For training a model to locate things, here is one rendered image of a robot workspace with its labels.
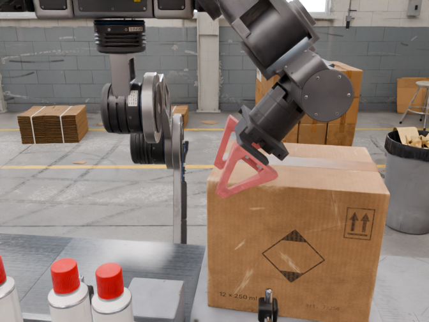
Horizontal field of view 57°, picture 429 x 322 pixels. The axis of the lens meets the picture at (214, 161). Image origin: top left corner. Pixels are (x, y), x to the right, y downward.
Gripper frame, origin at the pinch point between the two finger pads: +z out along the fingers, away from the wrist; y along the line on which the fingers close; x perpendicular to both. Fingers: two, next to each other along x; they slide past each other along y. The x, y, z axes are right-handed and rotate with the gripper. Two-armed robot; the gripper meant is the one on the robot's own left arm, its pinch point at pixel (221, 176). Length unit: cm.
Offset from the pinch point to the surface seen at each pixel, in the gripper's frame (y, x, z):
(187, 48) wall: -540, 2, 44
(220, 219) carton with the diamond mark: -10.5, 8.5, 9.8
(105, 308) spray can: 11.5, -3.5, 19.5
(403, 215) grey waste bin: -177, 167, 2
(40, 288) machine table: -20, -8, 51
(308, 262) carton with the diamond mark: -7.0, 24.8, 5.5
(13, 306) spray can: 7.4, -12.1, 30.5
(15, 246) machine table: -36, -17, 59
